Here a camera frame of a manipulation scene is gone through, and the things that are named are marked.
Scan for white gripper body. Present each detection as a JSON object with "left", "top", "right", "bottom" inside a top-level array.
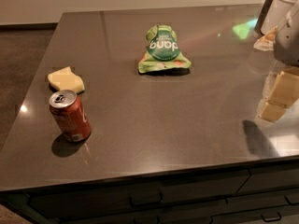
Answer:
[{"left": 274, "top": 1, "right": 299, "bottom": 66}]

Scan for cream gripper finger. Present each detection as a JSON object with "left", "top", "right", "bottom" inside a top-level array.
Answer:
[
  {"left": 268, "top": 67, "right": 299, "bottom": 108},
  {"left": 259, "top": 100, "right": 287, "bottom": 122}
]

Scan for red coke can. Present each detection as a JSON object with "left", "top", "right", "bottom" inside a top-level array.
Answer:
[{"left": 49, "top": 90, "right": 92, "bottom": 143}]

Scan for green rice chip bag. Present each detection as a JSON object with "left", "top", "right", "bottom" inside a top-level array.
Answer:
[{"left": 138, "top": 24, "right": 192, "bottom": 74}]

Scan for white cylindrical container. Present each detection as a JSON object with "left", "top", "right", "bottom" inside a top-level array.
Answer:
[{"left": 260, "top": 0, "right": 298, "bottom": 35}]

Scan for yellow sponge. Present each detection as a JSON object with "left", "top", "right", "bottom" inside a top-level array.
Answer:
[{"left": 48, "top": 67, "right": 85, "bottom": 93}]

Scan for lower drawer front with handle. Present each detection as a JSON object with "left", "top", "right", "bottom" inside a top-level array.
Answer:
[{"left": 131, "top": 194, "right": 299, "bottom": 224}]

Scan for left drawer front with handle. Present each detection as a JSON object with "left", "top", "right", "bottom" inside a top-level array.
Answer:
[{"left": 29, "top": 171, "right": 249, "bottom": 220}]

